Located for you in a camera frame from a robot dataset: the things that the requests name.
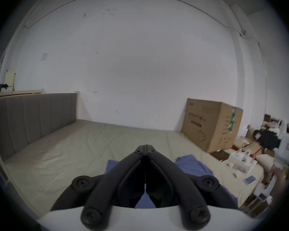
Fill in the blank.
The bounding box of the blue garment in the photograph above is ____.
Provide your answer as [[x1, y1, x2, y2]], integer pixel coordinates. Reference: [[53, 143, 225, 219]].
[[105, 154, 239, 209]]

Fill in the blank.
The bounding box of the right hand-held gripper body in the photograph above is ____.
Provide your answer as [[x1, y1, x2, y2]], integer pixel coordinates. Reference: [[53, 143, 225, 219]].
[[253, 119, 289, 173]]

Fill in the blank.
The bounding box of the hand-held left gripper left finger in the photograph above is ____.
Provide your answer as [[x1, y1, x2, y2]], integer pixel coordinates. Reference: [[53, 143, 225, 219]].
[[51, 145, 146, 231]]

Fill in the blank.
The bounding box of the person's right hand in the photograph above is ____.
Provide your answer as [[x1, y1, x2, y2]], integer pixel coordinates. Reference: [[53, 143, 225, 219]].
[[270, 166, 289, 198]]

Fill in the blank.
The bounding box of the open white box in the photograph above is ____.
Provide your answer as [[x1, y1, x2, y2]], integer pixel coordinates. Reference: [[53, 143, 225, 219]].
[[228, 150, 258, 175]]

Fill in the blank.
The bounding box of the bed with beige sheet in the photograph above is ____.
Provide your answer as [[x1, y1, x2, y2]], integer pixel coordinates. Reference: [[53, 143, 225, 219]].
[[4, 119, 265, 218]]

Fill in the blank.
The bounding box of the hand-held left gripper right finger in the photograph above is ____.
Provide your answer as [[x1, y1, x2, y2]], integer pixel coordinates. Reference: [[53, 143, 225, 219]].
[[145, 145, 239, 231]]

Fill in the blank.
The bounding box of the large brown cardboard carton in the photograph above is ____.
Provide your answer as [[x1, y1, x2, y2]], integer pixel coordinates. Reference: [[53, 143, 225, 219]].
[[181, 98, 244, 153]]

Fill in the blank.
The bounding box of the grey padded headboard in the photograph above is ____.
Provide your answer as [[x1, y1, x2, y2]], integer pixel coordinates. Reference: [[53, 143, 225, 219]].
[[0, 93, 78, 162]]

